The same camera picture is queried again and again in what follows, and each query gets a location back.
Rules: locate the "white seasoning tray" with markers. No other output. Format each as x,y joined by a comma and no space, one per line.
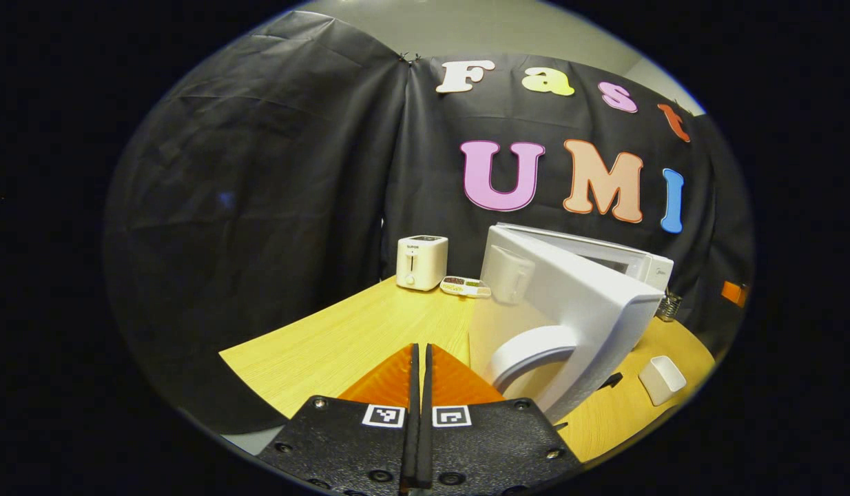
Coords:
465,286

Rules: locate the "white microwave oven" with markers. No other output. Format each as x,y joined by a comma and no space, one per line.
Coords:
576,303

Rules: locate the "black backdrop cloth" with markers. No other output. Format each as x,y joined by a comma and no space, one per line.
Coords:
260,193

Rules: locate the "small white square cup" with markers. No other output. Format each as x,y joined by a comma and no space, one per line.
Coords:
662,380

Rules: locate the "white toaster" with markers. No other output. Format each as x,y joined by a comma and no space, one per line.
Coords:
421,265

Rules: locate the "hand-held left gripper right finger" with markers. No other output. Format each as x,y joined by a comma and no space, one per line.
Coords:
494,441

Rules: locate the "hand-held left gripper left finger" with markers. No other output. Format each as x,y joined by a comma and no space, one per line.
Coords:
342,441

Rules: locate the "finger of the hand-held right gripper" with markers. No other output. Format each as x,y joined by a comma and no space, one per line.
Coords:
733,293

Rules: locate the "small black object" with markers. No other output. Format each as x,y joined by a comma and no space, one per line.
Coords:
611,380

